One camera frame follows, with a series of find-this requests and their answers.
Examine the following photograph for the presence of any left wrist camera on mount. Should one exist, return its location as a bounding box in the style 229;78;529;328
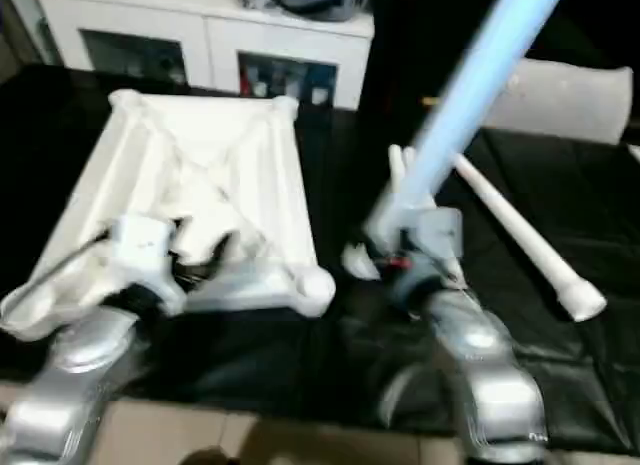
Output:
106;213;184;316

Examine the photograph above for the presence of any black work mat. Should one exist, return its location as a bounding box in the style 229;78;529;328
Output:
0;62;640;456

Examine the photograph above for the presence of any grey curtain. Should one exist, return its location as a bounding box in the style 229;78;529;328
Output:
0;0;49;69

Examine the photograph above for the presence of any black cabinet with gold label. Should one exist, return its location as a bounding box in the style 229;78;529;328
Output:
359;0;481;121

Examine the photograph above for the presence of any dark brown rounded object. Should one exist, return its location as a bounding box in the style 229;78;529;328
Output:
179;447;241;465

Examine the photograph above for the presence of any grey rounded container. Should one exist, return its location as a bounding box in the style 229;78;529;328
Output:
277;0;374;22

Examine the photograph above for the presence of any white plastic table top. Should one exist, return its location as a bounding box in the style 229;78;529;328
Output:
0;87;336;342

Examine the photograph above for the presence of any white cabinet with glass doors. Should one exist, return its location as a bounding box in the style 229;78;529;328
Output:
34;0;376;111

